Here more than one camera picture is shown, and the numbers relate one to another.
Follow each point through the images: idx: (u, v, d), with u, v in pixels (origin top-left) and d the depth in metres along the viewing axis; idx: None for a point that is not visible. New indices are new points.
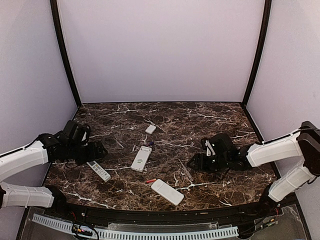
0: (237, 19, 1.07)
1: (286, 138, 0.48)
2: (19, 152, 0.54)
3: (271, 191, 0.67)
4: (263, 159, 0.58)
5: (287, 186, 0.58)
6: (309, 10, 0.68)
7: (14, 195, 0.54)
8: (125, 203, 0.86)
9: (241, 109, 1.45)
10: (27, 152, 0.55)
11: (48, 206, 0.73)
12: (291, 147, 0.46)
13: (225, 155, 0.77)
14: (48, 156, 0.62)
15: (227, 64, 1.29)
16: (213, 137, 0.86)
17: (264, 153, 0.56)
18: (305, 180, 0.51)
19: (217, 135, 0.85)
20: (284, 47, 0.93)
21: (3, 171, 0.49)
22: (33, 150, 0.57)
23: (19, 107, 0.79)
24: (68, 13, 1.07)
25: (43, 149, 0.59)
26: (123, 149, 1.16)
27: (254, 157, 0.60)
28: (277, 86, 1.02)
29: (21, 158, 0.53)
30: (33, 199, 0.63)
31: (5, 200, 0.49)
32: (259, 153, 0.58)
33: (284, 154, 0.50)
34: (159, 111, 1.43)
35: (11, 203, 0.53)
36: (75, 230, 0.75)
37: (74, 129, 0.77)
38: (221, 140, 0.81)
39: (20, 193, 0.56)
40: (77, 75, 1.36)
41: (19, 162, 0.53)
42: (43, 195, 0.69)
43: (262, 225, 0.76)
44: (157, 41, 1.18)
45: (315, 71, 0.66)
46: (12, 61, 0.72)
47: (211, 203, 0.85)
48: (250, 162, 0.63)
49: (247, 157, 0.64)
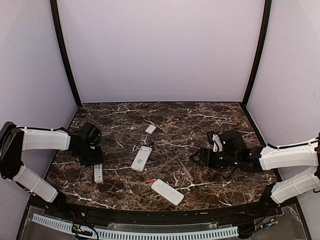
0: (237, 19, 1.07)
1: (306, 147, 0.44)
2: (49, 131, 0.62)
3: (273, 193, 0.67)
4: (276, 162, 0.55)
5: (292, 191, 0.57)
6: (309, 9, 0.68)
7: (28, 174, 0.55)
8: (125, 203, 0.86)
9: (241, 109, 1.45)
10: (56, 133, 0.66)
11: (49, 201, 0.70)
12: (310, 157, 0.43)
13: (236, 154, 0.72)
14: (68, 143, 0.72)
15: (227, 64, 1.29)
16: (225, 135, 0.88)
17: (279, 158, 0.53)
18: (313, 188, 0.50)
19: (230, 134, 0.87)
20: (284, 47, 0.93)
21: (33, 141, 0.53)
22: (60, 134, 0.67)
23: (18, 107, 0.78)
24: (68, 13, 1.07)
25: (67, 135, 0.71)
26: (123, 149, 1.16)
27: (267, 161, 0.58)
28: (278, 86, 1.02)
29: (53, 136, 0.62)
30: (40, 187, 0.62)
31: (22, 170, 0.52)
32: (274, 157, 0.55)
33: (301, 162, 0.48)
34: (159, 111, 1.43)
35: (22, 180, 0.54)
36: (74, 230, 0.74)
37: (91, 130, 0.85)
38: (233, 139, 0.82)
39: (32, 174, 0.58)
40: (77, 75, 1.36)
41: (45, 138, 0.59)
42: (49, 187, 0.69)
43: (262, 225, 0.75)
44: (157, 41, 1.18)
45: (315, 71, 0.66)
46: (12, 60, 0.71)
47: (211, 203, 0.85)
48: (262, 166, 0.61)
49: (259, 160, 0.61)
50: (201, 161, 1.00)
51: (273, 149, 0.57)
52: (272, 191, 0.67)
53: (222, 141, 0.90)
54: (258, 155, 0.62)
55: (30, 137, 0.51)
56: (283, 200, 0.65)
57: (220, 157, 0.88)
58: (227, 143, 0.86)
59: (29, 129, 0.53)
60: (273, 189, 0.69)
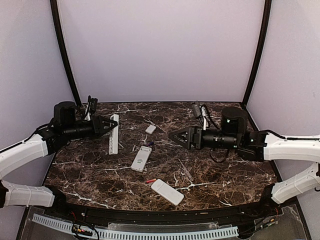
0: (237, 19, 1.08)
1: (317, 143, 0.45)
2: (20, 146, 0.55)
3: (275, 195, 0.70)
4: (281, 154, 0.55)
5: (293, 191, 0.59)
6: (308, 10, 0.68)
7: (17, 193, 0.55)
8: (125, 203, 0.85)
9: (241, 109, 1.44)
10: (28, 145, 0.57)
11: (48, 205, 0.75)
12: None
13: (239, 138, 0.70)
14: (48, 148, 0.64)
15: (226, 64, 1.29)
16: (230, 113, 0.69)
17: (284, 149, 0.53)
18: (314, 186, 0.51)
19: (235, 112, 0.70)
20: (284, 47, 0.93)
21: (5, 167, 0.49)
22: (33, 143, 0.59)
23: (19, 107, 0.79)
24: (68, 13, 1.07)
25: (43, 142, 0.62)
26: (123, 149, 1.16)
27: (271, 150, 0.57)
28: (278, 85, 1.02)
29: (24, 151, 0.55)
30: (34, 198, 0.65)
31: (7, 198, 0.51)
32: (281, 149, 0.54)
33: (306, 156, 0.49)
34: (159, 111, 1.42)
35: (13, 201, 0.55)
36: (75, 230, 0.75)
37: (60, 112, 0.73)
38: (241, 121, 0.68)
39: (22, 192, 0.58)
40: (77, 75, 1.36)
41: (19, 157, 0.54)
42: (45, 194, 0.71)
43: (262, 225, 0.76)
44: (158, 41, 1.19)
45: (315, 71, 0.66)
46: (12, 60, 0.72)
47: (211, 203, 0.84)
48: (264, 156, 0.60)
49: (264, 149, 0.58)
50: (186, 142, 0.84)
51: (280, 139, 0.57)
52: (274, 193, 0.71)
53: (225, 119, 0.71)
54: (262, 143, 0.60)
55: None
56: (284, 199, 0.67)
57: (215, 138, 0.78)
58: (231, 123, 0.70)
59: None
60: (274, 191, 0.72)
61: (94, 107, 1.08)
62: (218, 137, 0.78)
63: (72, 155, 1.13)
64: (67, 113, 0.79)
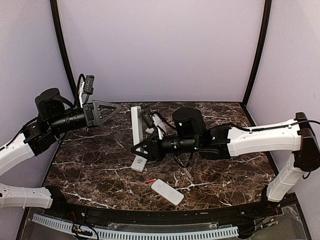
0: (237, 19, 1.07)
1: (287, 130, 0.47)
2: (0, 153, 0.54)
3: (268, 195, 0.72)
4: (247, 147, 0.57)
5: (287, 187, 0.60)
6: (309, 10, 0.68)
7: (11, 198, 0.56)
8: (124, 203, 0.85)
9: (241, 109, 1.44)
10: (7, 151, 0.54)
11: (46, 206, 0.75)
12: (290, 140, 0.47)
13: (197, 139, 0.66)
14: (33, 150, 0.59)
15: (226, 64, 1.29)
16: (181, 116, 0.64)
17: (252, 142, 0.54)
18: (297, 176, 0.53)
19: (187, 113, 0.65)
20: (284, 46, 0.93)
21: None
22: (13, 148, 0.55)
23: (19, 108, 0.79)
24: (69, 14, 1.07)
25: (23, 144, 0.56)
26: (123, 149, 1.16)
27: (235, 146, 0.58)
28: (278, 85, 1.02)
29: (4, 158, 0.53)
30: (31, 198, 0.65)
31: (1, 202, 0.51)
32: (248, 143, 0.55)
33: (272, 146, 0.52)
34: (159, 111, 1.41)
35: (7, 204, 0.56)
36: (74, 230, 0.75)
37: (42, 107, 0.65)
38: (195, 120, 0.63)
39: (18, 195, 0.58)
40: (76, 75, 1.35)
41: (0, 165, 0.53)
42: (43, 197, 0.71)
43: (262, 225, 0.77)
44: (159, 42, 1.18)
45: (315, 71, 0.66)
46: (13, 60, 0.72)
47: (211, 203, 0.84)
48: (230, 152, 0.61)
49: (228, 145, 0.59)
50: (148, 154, 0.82)
51: (245, 131, 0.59)
52: (268, 194, 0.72)
53: (177, 123, 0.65)
54: (224, 139, 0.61)
55: None
56: (280, 197, 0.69)
57: (174, 145, 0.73)
58: (185, 125, 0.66)
59: None
60: (267, 192, 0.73)
61: (89, 87, 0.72)
62: (176, 142, 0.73)
63: (72, 155, 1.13)
64: (49, 105, 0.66)
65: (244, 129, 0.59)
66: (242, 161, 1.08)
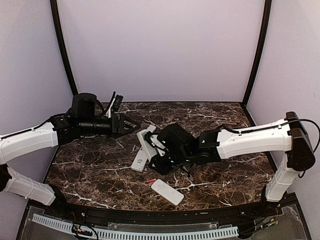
0: (237, 19, 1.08)
1: (276, 131, 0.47)
2: (29, 133, 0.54)
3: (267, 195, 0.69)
4: (238, 149, 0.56)
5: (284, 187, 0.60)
6: (309, 9, 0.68)
7: (19, 183, 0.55)
8: (125, 203, 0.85)
9: (241, 109, 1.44)
10: (37, 133, 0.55)
11: (47, 203, 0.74)
12: (280, 141, 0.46)
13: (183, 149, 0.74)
14: (58, 139, 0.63)
15: (226, 64, 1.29)
16: (162, 133, 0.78)
17: (242, 143, 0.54)
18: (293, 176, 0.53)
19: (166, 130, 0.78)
20: (284, 46, 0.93)
21: (11, 152, 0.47)
22: (42, 132, 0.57)
23: (19, 108, 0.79)
24: (69, 14, 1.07)
25: (53, 131, 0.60)
26: (123, 149, 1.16)
27: (226, 147, 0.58)
28: (278, 85, 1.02)
29: (33, 138, 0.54)
30: (34, 192, 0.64)
31: (9, 184, 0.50)
32: (238, 144, 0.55)
33: (263, 147, 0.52)
34: (159, 111, 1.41)
35: (12, 190, 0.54)
36: (75, 230, 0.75)
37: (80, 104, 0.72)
38: (173, 133, 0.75)
39: (24, 183, 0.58)
40: (76, 75, 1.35)
41: (27, 144, 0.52)
42: (47, 193, 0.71)
43: (262, 225, 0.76)
44: (158, 42, 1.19)
45: (315, 71, 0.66)
46: (13, 60, 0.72)
47: (211, 203, 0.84)
48: (220, 154, 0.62)
49: (218, 148, 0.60)
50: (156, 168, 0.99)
51: (235, 134, 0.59)
52: (266, 194, 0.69)
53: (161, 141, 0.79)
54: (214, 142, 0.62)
55: (7, 150, 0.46)
56: (279, 197, 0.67)
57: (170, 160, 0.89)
58: (168, 141, 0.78)
59: (4, 139, 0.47)
60: (265, 192, 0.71)
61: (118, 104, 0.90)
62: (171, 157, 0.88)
63: (72, 155, 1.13)
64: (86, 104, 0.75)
65: (234, 131, 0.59)
66: (242, 161, 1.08)
